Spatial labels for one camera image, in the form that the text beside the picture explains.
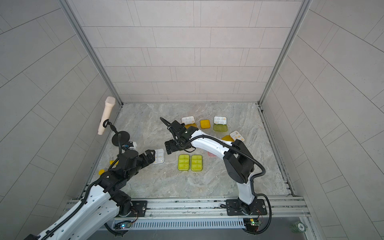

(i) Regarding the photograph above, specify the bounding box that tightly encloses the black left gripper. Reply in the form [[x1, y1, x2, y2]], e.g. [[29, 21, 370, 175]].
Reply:
[[126, 149, 158, 181]]

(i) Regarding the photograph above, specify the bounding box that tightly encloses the small yellow pillbox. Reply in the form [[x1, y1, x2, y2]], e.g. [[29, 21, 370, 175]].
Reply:
[[200, 120, 211, 129]]

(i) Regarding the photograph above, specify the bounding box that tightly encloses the green pillbox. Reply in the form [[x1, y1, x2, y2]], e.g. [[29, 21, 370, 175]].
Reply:
[[178, 155, 190, 171], [191, 155, 203, 172], [213, 116, 228, 132]]

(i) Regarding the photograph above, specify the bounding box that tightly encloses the clear white pillbox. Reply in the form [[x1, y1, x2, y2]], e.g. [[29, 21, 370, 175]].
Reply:
[[153, 149, 165, 165]]

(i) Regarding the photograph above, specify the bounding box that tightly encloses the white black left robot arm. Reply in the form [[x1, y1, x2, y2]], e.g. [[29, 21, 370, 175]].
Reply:
[[26, 150, 156, 240]]

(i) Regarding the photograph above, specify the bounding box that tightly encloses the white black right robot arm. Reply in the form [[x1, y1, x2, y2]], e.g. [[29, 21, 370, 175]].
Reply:
[[160, 117, 267, 215]]

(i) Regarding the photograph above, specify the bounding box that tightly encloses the yellow six-slot pillbox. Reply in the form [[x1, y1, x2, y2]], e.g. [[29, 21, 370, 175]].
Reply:
[[181, 116, 197, 129]]

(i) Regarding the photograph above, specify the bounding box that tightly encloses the black microphone stand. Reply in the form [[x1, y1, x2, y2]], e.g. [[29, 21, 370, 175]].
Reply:
[[103, 119, 130, 147]]

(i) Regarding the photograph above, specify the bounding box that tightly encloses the yellow pillbox right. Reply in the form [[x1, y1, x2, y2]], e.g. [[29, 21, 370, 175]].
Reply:
[[222, 131, 245, 142]]

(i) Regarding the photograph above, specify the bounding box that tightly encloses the left green circuit board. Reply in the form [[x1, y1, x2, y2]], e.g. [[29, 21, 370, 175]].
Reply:
[[114, 221, 133, 230]]

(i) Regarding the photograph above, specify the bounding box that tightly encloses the green circuit board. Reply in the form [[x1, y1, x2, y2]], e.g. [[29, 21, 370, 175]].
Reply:
[[243, 219, 262, 233], [114, 221, 133, 230]]

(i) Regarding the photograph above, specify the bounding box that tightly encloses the beige microphone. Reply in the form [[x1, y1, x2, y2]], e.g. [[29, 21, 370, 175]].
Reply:
[[98, 97, 116, 136]]

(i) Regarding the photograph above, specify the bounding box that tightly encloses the right green circuit board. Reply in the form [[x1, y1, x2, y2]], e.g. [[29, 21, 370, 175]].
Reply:
[[243, 219, 262, 233]]

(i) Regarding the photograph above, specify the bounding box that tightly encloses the right poker chip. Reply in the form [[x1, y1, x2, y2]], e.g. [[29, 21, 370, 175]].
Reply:
[[290, 222, 307, 234]]

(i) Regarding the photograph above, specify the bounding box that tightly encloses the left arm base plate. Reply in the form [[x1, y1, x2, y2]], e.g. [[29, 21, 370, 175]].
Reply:
[[119, 201, 148, 218]]

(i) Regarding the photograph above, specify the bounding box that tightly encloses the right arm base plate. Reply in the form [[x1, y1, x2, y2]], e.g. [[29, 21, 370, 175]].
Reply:
[[221, 199, 268, 216]]

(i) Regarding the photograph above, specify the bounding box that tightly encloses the aluminium rail frame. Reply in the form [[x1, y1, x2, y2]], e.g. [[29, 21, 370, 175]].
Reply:
[[61, 196, 311, 221]]

